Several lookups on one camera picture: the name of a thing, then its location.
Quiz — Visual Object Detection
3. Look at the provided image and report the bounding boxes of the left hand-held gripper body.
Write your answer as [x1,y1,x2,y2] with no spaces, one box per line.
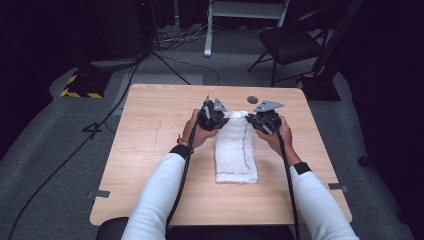
[197,96,231,132]

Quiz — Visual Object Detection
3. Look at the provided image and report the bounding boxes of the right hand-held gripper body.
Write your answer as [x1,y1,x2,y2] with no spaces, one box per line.
[246,99,285,136]

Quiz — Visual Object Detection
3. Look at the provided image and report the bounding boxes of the white towel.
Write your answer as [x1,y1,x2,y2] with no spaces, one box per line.
[214,110,260,185]

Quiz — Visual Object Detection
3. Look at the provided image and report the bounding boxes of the person's left hand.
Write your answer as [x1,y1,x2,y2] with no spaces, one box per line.
[180,108,219,149]

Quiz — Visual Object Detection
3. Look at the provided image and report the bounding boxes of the person's right hand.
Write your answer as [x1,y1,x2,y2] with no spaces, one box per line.
[255,115,303,168]

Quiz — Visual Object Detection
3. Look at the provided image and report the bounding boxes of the black tripod leg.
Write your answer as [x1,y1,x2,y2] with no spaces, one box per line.
[149,49,192,86]

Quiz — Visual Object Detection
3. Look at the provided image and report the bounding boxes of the black folding chair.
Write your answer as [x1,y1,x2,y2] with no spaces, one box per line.
[246,8,338,88]

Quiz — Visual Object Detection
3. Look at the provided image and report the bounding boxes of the grey tape strip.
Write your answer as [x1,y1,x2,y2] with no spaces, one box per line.
[85,189,112,200]
[327,182,351,194]

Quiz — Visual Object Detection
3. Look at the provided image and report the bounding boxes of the black slanted stand column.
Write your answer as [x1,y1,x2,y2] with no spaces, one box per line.
[312,0,366,78]

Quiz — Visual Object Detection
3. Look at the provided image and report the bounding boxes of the black equipment cabinet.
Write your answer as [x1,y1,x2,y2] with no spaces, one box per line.
[78,0,156,61]

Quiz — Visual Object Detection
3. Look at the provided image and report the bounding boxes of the person's dark lap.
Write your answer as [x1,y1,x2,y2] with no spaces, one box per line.
[95,216,297,240]

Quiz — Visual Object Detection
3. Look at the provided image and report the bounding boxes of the orange bracelet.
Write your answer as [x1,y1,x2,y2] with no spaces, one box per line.
[176,133,195,155]

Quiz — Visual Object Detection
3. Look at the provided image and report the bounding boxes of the black yellow striped base plate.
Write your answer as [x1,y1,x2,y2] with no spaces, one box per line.
[59,68,113,100]
[295,72,342,102]

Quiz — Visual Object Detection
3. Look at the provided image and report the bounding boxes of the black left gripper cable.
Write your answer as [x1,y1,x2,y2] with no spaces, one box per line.
[164,95,211,231]

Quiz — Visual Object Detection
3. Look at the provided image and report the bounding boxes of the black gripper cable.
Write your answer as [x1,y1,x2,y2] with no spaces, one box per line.
[164,95,211,231]
[271,124,302,240]

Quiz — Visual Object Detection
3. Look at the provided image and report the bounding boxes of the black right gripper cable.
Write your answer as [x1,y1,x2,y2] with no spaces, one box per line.
[271,124,302,240]

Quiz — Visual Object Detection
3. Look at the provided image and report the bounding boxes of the bundle of floor cables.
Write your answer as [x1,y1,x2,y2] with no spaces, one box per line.
[151,16,221,52]

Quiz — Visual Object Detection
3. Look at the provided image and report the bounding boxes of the white metal desk frame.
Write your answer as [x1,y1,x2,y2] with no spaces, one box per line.
[203,0,290,58]

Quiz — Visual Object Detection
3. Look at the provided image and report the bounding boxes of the long black floor cable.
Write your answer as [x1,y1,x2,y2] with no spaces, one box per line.
[7,53,148,240]

